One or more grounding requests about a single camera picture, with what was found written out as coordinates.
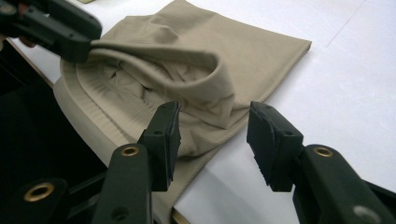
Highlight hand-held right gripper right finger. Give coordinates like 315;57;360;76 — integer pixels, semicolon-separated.
247;101;396;224

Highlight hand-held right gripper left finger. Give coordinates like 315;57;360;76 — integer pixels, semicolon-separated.
92;100;182;224

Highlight beige pants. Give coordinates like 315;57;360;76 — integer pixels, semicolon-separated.
53;0;312;224

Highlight white foam board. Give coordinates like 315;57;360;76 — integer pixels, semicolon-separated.
8;0;396;224

